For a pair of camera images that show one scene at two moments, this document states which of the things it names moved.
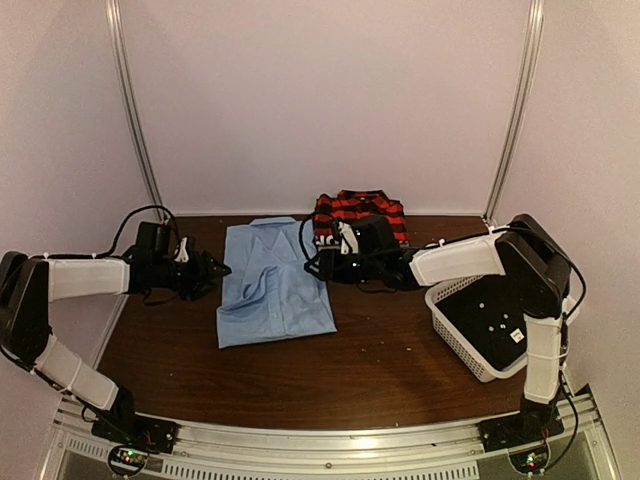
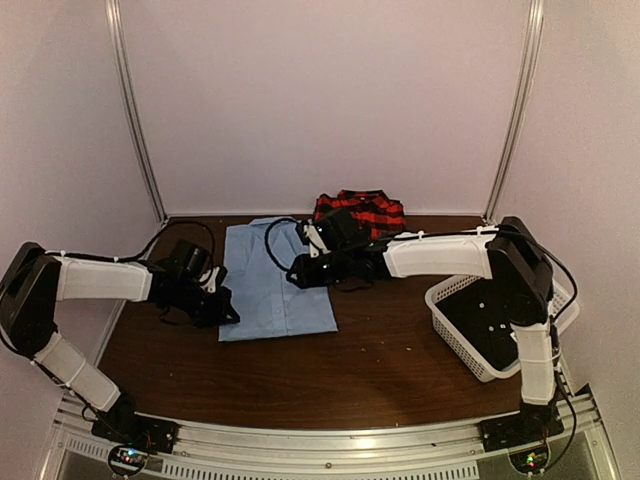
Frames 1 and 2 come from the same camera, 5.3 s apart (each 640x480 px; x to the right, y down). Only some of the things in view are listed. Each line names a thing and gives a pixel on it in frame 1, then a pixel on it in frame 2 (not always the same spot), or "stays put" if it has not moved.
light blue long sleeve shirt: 267,293 stays put
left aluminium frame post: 115,17 stays put
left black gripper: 202,276 -> 221,310
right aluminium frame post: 524,77 stays put
